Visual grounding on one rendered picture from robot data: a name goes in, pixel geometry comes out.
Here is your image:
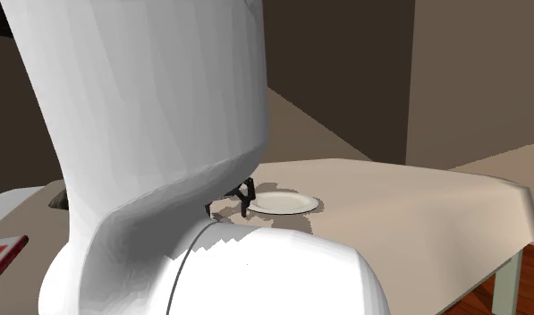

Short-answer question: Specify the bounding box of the table with beige cloth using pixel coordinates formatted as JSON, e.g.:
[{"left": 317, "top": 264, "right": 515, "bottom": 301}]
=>
[{"left": 0, "top": 157, "right": 534, "bottom": 315}]

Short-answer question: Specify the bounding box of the dark brown small object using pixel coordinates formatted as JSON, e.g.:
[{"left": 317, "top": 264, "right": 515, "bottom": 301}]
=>
[{"left": 48, "top": 190, "right": 70, "bottom": 211}]

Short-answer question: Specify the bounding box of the red book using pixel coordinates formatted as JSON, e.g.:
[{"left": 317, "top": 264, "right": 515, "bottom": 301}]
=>
[{"left": 0, "top": 234, "right": 30, "bottom": 290}]

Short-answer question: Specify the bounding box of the white round plate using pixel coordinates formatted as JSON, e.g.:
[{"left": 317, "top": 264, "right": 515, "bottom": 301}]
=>
[{"left": 247, "top": 191, "right": 320, "bottom": 216}]

